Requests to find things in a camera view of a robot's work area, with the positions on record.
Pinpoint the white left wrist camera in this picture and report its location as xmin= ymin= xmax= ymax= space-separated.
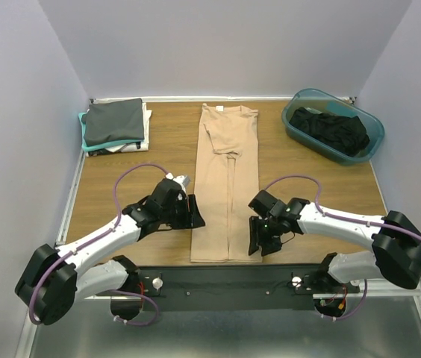
xmin=165 ymin=172 xmax=190 ymax=188

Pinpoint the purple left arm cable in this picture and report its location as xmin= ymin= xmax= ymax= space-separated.
xmin=29 ymin=163 xmax=172 ymax=326

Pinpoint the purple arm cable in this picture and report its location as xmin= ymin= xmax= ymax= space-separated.
xmin=29 ymin=163 xmax=172 ymax=326
xmin=261 ymin=175 xmax=421 ymax=322

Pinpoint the beige t shirt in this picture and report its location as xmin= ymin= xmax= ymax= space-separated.
xmin=190 ymin=104 xmax=262 ymax=263

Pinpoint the teal plastic basket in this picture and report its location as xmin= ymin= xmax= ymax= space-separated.
xmin=281 ymin=88 xmax=384 ymax=166

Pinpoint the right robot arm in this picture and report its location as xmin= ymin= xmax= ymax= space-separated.
xmin=249 ymin=190 xmax=421 ymax=291

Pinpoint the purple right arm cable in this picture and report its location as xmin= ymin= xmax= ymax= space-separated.
xmin=261 ymin=175 xmax=421 ymax=322

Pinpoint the black t shirt in basket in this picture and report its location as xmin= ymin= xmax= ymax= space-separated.
xmin=287 ymin=107 xmax=370 ymax=157

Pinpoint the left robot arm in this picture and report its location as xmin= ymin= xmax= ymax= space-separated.
xmin=15 ymin=174 xmax=205 ymax=325

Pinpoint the folded grey t shirt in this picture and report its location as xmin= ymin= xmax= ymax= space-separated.
xmin=80 ymin=98 xmax=144 ymax=148

